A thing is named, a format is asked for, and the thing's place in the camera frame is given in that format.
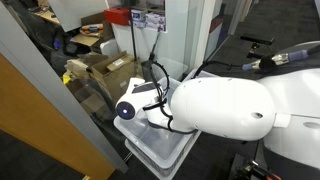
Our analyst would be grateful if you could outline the open cardboard box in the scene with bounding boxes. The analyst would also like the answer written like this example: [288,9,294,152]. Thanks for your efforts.
[63,50,148,112]

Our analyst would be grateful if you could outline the clear plastic bin front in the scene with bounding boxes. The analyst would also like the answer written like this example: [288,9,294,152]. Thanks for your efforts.
[114,78,198,169]

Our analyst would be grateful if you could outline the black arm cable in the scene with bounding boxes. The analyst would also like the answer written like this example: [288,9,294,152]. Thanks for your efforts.
[142,59,248,135]

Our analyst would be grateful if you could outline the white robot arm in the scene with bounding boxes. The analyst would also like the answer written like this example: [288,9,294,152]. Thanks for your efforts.
[115,41,320,169]

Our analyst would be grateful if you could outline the orange handled clamp right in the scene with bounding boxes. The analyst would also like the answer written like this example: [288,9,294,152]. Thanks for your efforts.
[231,160,281,180]

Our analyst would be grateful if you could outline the red box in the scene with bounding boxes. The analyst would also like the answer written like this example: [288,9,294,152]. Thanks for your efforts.
[104,7,129,26]

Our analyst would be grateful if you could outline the white tissue boxes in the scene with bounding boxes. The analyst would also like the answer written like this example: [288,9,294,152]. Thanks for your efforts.
[131,9,166,31]

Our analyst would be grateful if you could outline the wooden door panel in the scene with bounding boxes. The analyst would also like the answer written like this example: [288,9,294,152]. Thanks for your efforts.
[0,55,115,180]

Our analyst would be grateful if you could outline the lower stacked plastic bin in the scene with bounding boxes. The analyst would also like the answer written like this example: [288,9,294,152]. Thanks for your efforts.
[125,129,200,180]

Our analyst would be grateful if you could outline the clear plastic bin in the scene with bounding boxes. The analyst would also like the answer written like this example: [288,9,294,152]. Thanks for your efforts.
[114,78,198,169]
[182,69,219,82]

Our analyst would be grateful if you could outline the clear plastic bin rear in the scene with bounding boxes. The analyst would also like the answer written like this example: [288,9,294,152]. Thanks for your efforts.
[182,69,219,82]

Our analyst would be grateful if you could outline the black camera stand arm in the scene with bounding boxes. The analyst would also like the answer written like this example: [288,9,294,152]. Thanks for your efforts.
[240,34,275,59]

